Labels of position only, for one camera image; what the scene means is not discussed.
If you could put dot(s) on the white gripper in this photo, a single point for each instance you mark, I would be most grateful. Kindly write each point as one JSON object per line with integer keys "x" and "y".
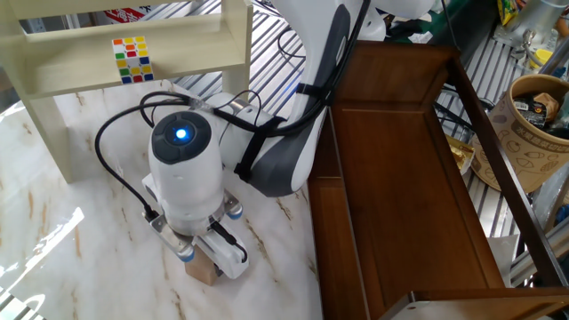
{"x": 224, "y": 253}

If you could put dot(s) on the white paper scrap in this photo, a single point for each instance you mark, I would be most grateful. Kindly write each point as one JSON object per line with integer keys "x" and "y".
{"x": 421, "y": 37}

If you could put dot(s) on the brown wooden shelf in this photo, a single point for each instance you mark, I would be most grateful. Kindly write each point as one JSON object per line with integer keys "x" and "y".
{"x": 400, "y": 186}

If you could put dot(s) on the yellow lid container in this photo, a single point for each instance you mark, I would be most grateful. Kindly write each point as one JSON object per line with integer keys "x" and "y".
{"x": 541, "y": 58}

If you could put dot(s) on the golden snack packet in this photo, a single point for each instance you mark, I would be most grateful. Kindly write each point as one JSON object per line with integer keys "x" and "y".
{"x": 460, "y": 153}

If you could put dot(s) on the marble pattern table sheet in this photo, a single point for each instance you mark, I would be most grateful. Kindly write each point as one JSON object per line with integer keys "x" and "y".
{"x": 111, "y": 275}

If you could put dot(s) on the grey metal pole base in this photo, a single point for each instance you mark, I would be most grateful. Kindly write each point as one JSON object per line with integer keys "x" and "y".
{"x": 538, "y": 18}

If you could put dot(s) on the light wooden cube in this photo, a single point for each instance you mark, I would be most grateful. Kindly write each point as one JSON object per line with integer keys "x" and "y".
{"x": 201, "y": 269}

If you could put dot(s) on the cream wooden shelf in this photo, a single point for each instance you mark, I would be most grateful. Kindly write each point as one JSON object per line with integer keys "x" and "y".
{"x": 49, "y": 66}

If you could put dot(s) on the black snack wrapper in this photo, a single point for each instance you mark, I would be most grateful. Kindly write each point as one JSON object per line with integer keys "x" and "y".
{"x": 531, "y": 111}

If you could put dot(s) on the red and white box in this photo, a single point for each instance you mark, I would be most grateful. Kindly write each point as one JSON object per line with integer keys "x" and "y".
{"x": 126, "y": 14}

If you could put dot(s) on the aluminium profile bar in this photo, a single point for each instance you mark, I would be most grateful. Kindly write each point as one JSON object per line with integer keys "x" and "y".
{"x": 542, "y": 249}

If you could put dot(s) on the yellow green snack bag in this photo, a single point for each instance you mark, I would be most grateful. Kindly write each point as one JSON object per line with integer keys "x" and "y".
{"x": 507, "y": 11}

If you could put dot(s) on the brown paper bucket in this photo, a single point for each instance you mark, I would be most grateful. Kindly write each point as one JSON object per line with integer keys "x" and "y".
{"x": 529, "y": 151}

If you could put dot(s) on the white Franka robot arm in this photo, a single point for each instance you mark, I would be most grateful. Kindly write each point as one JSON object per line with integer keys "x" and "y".
{"x": 186, "y": 186}

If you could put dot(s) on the silver gripper mounted camera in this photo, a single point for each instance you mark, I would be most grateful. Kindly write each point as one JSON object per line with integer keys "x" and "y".
{"x": 169, "y": 235}

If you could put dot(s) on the Rubik's cube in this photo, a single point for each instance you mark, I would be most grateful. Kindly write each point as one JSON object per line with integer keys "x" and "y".
{"x": 132, "y": 60}

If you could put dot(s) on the crumpled brown paper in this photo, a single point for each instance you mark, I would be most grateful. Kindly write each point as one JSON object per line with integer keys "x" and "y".
{"x": 547, "y": 104}

